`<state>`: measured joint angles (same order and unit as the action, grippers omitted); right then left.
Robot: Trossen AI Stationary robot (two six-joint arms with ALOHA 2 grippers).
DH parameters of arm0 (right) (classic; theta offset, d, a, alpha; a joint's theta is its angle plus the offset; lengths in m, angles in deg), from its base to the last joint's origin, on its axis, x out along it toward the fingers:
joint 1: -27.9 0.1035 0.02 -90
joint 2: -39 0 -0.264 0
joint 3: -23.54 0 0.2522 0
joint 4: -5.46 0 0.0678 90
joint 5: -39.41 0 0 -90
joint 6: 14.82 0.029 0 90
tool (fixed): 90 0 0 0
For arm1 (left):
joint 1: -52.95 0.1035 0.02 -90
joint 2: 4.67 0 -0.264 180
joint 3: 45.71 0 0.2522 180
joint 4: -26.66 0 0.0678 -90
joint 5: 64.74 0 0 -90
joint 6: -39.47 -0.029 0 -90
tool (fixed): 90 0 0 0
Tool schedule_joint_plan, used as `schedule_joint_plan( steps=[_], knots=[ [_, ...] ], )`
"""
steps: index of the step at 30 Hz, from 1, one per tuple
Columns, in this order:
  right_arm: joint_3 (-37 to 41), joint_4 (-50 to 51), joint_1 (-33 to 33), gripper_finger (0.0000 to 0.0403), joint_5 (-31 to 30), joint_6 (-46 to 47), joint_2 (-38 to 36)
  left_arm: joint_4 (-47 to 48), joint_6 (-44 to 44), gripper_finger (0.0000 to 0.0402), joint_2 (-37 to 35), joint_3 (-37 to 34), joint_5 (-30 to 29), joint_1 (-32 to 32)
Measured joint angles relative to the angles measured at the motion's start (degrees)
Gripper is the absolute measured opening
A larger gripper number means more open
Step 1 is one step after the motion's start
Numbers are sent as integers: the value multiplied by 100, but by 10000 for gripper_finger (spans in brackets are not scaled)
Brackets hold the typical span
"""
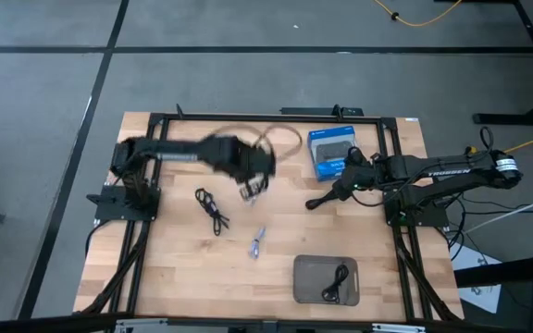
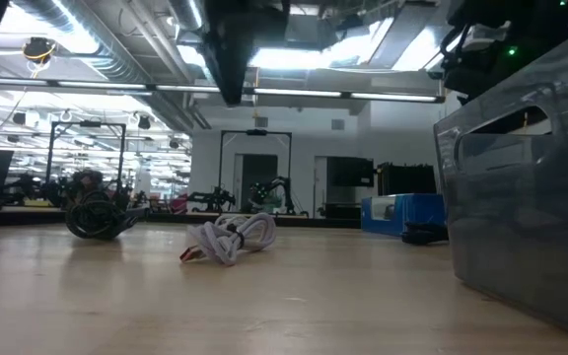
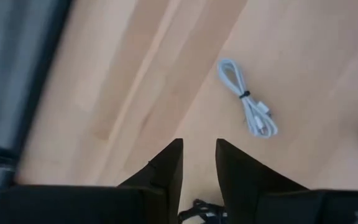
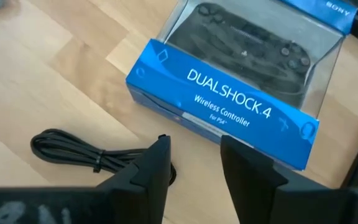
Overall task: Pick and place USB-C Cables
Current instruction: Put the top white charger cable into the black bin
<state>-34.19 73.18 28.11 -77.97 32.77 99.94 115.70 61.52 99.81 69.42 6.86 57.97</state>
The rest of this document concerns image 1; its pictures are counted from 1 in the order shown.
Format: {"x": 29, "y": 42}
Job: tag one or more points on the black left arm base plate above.
{"x": 109, "y": 203}

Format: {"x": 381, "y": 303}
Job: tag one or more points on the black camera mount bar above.
{"x": 313, "y": 111}

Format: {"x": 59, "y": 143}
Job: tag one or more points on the black aluminium table frame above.
{"x": 271, "y": 117}

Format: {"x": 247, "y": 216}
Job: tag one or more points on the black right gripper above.
{"x": 358, "y": 172}

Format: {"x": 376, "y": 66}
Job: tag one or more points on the blue game controller box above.
{"x": 336, "y": 152}

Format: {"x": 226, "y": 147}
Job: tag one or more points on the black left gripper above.
{"x": 243, "y": 162}

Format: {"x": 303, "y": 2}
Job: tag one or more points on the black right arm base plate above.
{"x": 414, "y": 215}

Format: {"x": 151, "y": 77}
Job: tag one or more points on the white paper sheet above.
{"x": 477, "y": 277}

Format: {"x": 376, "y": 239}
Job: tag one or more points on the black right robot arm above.
{"x": 451, "y": 173}

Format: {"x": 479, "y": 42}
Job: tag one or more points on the black metal stand leg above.
{"x": 530, "y": 37}

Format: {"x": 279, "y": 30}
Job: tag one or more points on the black furniture block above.
{"x": 525, "y": 287}

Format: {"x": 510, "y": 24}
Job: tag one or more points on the grey plastic tray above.
{"x": 313, "y": 279}

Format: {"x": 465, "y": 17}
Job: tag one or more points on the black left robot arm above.
{"x": 178, "y": 151}

